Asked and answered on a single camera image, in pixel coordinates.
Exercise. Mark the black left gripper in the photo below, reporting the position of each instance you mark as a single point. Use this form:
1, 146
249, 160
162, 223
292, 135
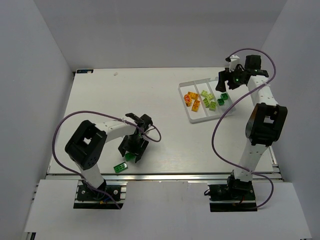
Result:
133, 145

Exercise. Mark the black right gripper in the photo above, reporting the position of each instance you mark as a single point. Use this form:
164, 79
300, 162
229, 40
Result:
227, 78

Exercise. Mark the dark green square lego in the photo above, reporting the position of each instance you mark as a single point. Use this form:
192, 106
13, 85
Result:
224, 96

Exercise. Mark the green long lego brick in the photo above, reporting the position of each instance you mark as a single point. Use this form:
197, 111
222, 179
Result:
120, 167

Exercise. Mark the light green square lego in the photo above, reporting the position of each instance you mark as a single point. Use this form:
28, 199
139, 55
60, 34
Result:
206, 102

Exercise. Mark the yellow long lego brick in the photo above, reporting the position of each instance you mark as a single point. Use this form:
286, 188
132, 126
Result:
193, 95

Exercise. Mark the yellow lego brick slope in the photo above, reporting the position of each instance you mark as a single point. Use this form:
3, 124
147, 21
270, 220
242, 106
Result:
195, 106

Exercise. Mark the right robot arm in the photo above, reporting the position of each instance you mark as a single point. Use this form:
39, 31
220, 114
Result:
267, 119

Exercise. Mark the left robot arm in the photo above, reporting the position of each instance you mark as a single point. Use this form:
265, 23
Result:
87, 143

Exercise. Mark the white divided sorting tray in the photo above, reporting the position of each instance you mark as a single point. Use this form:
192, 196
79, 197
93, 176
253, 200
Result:
202, 102

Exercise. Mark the blue label sticker left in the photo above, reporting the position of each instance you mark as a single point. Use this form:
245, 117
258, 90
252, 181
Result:
84, 71

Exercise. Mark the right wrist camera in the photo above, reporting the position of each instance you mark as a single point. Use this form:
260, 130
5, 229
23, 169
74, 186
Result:
232, 60

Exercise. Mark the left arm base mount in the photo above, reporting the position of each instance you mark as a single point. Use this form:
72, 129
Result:
111, 196

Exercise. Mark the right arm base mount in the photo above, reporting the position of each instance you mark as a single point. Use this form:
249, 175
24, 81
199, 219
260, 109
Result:
223, 200

